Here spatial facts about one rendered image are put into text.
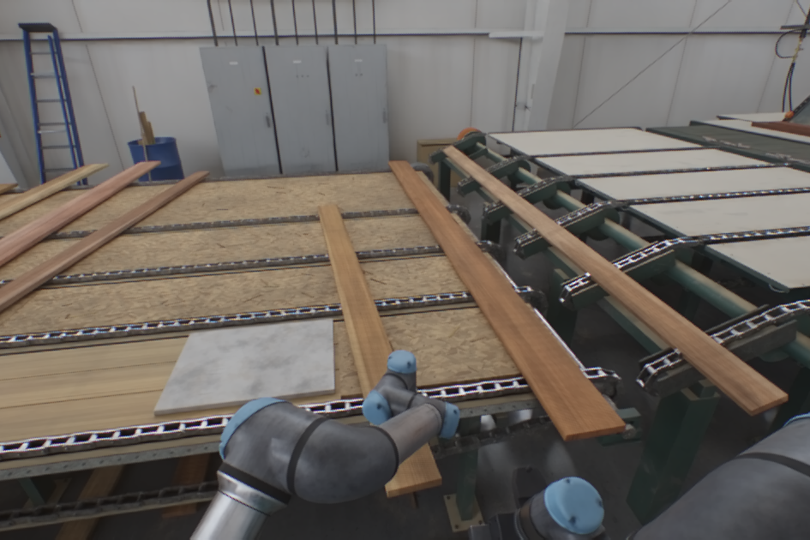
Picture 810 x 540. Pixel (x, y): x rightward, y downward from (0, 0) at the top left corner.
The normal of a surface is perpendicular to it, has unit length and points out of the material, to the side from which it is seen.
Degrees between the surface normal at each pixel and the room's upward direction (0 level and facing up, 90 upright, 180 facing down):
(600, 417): 0
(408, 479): 0
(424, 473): 0
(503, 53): 86
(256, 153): 90
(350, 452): 36
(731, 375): 22
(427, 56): 86
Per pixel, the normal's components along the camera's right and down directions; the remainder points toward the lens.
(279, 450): -0.29, -0.40
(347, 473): 0.43, -0.08
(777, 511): -0.46, -0.74
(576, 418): -0.01, -0.89
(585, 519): 0.16, -0.65
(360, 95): 0.16, 0.44
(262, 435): -0.17, -0.57
